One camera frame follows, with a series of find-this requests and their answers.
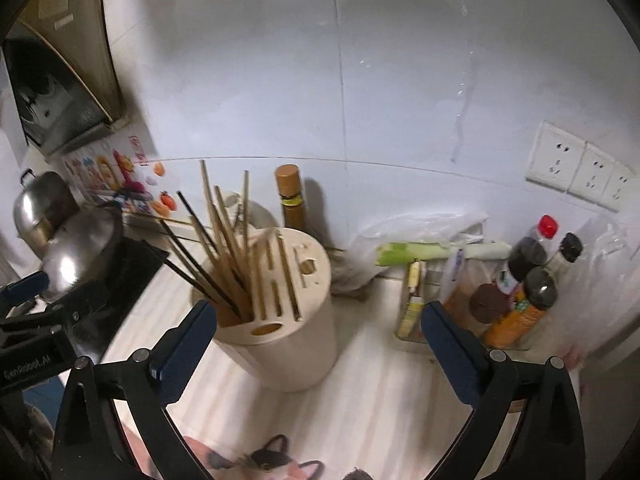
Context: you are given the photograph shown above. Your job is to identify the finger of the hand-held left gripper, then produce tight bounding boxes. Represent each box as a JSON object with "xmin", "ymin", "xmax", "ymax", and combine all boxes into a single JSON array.
[
  {"xmin": 0, "ymin": 270, "xmax": 51, "ymax": 312},
  {"xmin": 0, "ymin": 304, "xmax": 83, "ymax": 335}
]

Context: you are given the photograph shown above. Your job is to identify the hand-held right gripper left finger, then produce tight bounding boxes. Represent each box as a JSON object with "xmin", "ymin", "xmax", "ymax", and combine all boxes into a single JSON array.
[{"xmin": 50, "ymin": 300, "xmax": 219, "ymax": 480}]

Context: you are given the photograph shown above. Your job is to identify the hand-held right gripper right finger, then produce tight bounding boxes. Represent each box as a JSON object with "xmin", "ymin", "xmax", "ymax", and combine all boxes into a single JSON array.
[{"xmin": 421, "ymin": 301, "xmax": 586, "ymax": 480}]

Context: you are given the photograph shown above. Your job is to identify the cream utensil holder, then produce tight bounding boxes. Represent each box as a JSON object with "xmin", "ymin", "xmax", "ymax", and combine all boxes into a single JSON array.
[{"xmin": 191, "ymin": 226, "xmax": 337, "ymax": 392}]

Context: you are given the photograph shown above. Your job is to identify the clear plastic container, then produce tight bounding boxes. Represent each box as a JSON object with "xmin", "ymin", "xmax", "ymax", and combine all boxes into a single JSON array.
[{"xmin": 394, "ymin": 259, "xmax": 532, "ymax": 352}]

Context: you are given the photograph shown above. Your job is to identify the yellow packet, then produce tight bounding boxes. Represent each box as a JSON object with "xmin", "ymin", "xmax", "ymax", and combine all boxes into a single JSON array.
[{"xmin": 396, "ymin": 260, "xmax": 427, "ymax": 342}]

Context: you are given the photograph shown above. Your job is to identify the jar with brown lid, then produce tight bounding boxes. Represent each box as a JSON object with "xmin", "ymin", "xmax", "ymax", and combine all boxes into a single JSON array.
[{"xmin": 469, "ymin": 283, "xmax": 512, "ymax": 324}]

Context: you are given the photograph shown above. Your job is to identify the steel wok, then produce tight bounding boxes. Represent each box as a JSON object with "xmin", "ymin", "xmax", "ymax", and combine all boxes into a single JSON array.
[{"xmin": 39, "ymin": 206, "xmax": 124, "ymax": 302}]

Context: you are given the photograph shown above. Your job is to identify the striped cat print table mat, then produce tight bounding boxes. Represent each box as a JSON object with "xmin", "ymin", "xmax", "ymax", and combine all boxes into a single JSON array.
[{"xmin": 97, "ymin": 260, "xmax": 581, "ymax": 480}]

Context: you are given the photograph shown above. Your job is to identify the orange bottle with black cap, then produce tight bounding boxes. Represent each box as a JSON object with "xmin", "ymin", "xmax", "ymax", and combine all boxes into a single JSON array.
[{"xmin": 481, "ymin": 266, "xmax": 559, "ymax": 351}]

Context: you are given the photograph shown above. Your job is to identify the stainless steel pot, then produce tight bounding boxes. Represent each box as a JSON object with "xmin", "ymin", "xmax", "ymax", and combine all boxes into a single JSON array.
[{"xmin": 12, "ymin": 169, "xmax": 81, "ymax": 257}]

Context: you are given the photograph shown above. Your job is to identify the black stove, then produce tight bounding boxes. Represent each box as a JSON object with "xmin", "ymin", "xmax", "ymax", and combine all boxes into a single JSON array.
[{"xmin": 70, "ymin": 236, "xmax": 169, "ymax": 363}]

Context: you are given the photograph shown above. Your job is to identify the green leek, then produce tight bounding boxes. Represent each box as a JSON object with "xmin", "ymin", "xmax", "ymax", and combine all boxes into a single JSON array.
[{"xmin": 375, "ymin": 241, "xmax": 512, "ymax": 267}]

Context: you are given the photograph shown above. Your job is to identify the white plastic bag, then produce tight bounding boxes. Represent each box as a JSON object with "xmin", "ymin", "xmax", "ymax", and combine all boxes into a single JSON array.
[{"xmin": 329, "ymin": 211, "xmax": 490, "ymax": 297}]

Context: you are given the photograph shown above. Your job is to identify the dark bottle with red cap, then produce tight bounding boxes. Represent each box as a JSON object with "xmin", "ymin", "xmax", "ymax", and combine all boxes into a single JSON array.
[{"xmin": 506, "ymin": 214, "xmax": 559, "ymax": 282}]

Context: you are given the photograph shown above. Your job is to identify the slim bottle with black cap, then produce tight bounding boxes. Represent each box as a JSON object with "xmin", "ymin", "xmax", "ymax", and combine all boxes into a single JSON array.
[{"xmin": 544, "ymin": 231, "xmax": 584, "ymax": 282}]

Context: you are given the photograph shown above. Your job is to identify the clear plastic bag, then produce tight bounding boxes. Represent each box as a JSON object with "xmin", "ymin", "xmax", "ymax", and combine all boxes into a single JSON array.
[{"xmin": 562, "ymin": 209, "xmax": 640, "ymax": 366}]

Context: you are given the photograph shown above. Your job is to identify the brown bottle with gold cap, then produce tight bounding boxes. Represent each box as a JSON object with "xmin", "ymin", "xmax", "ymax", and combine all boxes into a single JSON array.
[{"xmin": 274, "ymin": 163, "xmax": 309, "ymax": 232}]

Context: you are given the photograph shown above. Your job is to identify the range hood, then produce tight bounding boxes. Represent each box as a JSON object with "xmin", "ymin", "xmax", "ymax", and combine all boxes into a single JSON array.
[{"xmin": 0, "ymin": 0, "xmax": 132, "ymax": 157}]

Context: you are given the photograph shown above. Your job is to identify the cartoon wall sticker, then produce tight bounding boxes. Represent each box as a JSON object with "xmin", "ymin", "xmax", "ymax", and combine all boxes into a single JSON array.
[{"xmin": 61, "ymin": 135, "xmax": 179, "ymax": 222}]

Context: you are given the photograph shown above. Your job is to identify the white wall socket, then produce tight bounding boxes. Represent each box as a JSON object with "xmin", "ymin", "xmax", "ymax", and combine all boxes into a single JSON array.
[
  {"xmin": 596, "ymin": 161, "xmax": 639, "ymax": 212},
  {"xmin": 566, "ymin": 143, "xmax": 617, "ymax": 207},
  {"xmin": 524, "ymin": 120, "xmax": 589, "ymax": 192}
]

